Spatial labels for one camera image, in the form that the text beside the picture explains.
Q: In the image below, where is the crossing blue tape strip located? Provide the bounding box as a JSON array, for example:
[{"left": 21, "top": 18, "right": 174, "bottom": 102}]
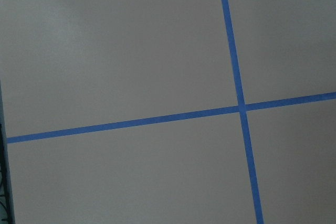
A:
[{"left": 7, "top": 92, "right": 335, "bottom": 144}]

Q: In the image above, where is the long blue tape strip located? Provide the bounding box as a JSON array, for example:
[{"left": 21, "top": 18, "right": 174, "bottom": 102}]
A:
[{"left": 221, "top": 0, "right": 264, "bottom": 224}]

